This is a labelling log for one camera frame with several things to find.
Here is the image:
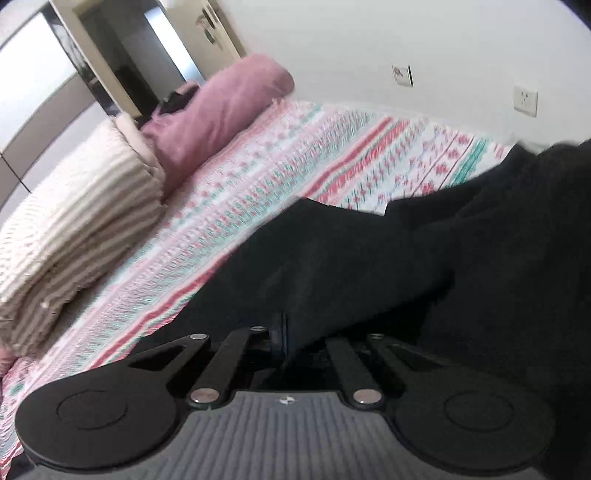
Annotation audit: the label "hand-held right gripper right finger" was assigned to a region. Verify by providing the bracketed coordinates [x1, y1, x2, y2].
[325, 332, 445, 409]

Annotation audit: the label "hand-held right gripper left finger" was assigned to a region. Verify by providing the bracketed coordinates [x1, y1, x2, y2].
[128, 314, 289, 408]

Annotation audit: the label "black pants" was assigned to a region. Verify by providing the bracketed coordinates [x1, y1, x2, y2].
[203, 138, 591, 480]

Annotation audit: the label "patterned pink green bed sheet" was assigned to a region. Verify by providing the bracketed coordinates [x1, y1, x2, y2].
[0, 99, 518, 462]

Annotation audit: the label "beige striped folded quilt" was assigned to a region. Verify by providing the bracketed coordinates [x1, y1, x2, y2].
[0, 115, 167, 356]

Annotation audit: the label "dark bag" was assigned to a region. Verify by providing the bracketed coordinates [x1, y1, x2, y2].
[158, 85, 200, 114]

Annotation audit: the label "grey wardrobe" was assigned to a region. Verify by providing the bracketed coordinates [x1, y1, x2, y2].
[0, 0, 118, 197]

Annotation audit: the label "cream door frame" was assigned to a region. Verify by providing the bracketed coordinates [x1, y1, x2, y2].
[50, 0, 246, 118]

